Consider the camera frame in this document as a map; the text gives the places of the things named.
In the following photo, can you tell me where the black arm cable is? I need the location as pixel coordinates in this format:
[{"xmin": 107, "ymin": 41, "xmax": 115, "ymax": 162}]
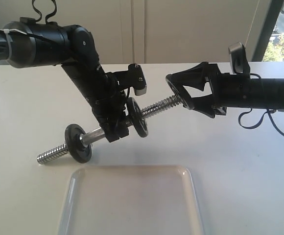
[
  {"xmin": 238, "ymin": 109, "xmax": 284, "ymax": 139},
  {"xmin": 31, "ymin": 0, "xmax": 58, "ymax": 25}
]

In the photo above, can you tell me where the chrome dumbbell bar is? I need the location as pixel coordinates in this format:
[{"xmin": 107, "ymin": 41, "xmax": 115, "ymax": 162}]
[{"xmin": 37, "ymin": 95, "xmax": 182, "ymax": 165}]

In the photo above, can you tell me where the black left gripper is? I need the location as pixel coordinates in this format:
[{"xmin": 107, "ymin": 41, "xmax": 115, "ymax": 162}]
[{"xmin": 61, "ymin": 65, "xmax": 129, "ymax": 142}]

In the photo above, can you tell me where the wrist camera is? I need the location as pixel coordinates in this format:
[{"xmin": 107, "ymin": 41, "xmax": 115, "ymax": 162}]
[
  {"xmin": 113, "ymin": 64, "xmax": 147, "ymax": 96},
  {"xmin": 228, "ymin": 42, "xmax": 250, "ymax": 74}
]

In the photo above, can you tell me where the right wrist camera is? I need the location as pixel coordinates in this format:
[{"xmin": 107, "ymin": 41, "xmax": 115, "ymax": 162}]
[{"xmin": 228, "ymin": 42, "xmax": 250, "ymax": 74}]

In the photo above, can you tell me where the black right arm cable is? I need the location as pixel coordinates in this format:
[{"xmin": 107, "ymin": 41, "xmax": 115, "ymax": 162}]
[{"xmin": 238, "ymin": 109, "xmax": 284, "ymax": 139}]

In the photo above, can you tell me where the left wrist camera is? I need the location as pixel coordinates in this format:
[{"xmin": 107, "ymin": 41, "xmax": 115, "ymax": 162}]
[{"xmin": 113, "ymin": 64, "xmax": 147, "ymax": 96}]

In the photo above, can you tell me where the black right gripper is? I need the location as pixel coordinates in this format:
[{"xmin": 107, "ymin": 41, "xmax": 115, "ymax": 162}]
[{"xmin": 172, "ymin": 62, "xmax": 241, "ymax": 118}]

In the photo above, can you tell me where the white zip tie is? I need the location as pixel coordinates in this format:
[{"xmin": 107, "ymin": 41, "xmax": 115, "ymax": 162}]
[{"xmin": 2, "ymin": 28, "xmax": 27, "ymax": 61}]

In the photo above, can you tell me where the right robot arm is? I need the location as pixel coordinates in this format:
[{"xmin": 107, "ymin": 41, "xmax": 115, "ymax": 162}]
[{"xmin": 166, "ymin": 62, "xmax": 284, "ymax": 118}]

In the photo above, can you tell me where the white rectangular tray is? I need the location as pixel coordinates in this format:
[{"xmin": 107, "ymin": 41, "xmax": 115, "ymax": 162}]
[{"xmin": 58, "ymin": 165, "xmax": 205, "ymax": 235}]

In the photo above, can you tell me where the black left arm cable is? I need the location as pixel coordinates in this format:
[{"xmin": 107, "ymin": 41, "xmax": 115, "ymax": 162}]
[{"xmin": 31, "ymin": 0, "xmax": 58, "ymax": 25}]

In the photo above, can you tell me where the black weight plate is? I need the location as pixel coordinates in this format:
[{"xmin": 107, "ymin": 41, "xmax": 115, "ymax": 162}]
[
  {"xmin": 166, "ymin": 74, "xmax": 194, "ymax": 110},
  {"xmin": 64, "ymin": 124, "xmax": 92, "ymax": 164},
  {"xmin": 126, "ymin": 97, "xmax": 148, "ymax": 138}
]

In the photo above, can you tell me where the black window frame post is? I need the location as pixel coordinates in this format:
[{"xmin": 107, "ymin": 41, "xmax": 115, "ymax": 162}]
[{"xmin": 252, "ymin": 0, "xmax": 284, "ymax": 62}]

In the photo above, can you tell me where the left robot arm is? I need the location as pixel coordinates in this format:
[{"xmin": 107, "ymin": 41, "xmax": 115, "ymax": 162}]
[{"xmin": 0, "ymin": 18, "xmax": 129, "ymax": 142}]

